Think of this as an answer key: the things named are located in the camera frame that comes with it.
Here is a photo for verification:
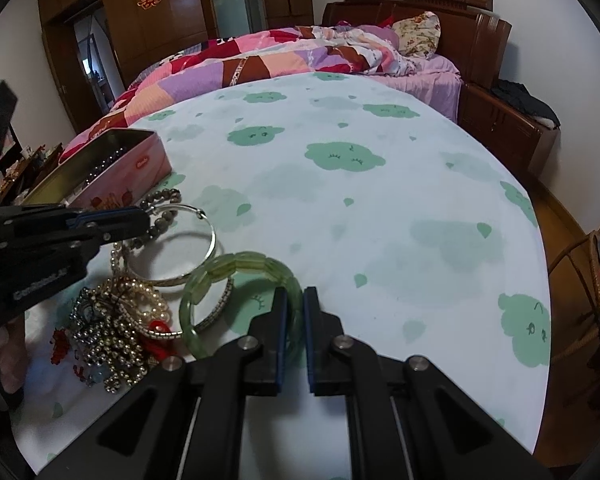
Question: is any grey bead bracelet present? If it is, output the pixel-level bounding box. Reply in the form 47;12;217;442
130;187;184;252

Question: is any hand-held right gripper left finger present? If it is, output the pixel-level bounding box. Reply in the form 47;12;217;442
36;286;288;480

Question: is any green jade bracelet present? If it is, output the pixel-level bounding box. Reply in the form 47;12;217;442
179;251;305;362

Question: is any dark bead necklace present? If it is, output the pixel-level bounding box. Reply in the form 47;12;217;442
81;146;131;188

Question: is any small pearl strand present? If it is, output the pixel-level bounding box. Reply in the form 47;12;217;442
110;241;127;275

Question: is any silver bangle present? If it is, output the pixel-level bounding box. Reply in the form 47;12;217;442
122;203;219;289

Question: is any rhinestone bangle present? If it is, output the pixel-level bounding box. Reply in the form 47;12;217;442
192;275;235;332

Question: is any floral pillow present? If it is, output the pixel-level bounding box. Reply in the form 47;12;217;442
392;11;441;59

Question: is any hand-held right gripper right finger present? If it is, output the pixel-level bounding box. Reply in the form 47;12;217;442
302;286;556;480

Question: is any person's left hand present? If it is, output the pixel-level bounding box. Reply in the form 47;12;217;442
0;317;27;397

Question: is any cluttered sideboard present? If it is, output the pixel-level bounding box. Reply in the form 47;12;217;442
0;125;64;207

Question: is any dark clothing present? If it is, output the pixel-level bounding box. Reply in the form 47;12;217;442
491;78;561;129

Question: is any wicker chair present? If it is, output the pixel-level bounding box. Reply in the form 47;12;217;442
547;202;600;407

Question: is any wooden nightstand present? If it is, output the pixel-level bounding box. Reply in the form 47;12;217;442
457;82;562;187

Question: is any wooden headboard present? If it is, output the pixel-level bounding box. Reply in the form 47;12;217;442
321;0;513;92

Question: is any patchwork quilt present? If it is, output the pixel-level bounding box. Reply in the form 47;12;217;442
60;25;417;162

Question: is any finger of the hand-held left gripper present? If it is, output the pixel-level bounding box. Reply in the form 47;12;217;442
0;226;149;262
0;203;151;232

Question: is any pearl bracelet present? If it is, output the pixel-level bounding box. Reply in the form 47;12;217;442
109;280;174;338

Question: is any red cord bracelet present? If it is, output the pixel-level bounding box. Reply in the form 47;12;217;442
139;316;185;363

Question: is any metal bead necklace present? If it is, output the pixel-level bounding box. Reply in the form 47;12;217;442
70;287;149;394

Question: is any purple bedsheet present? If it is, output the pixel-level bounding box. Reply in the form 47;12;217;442
360;54;464;126

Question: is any wooden wardrobe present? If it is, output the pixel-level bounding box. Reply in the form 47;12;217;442
37;0;315;134

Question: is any pink tin box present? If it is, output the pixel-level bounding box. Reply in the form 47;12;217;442
20;128;174;211

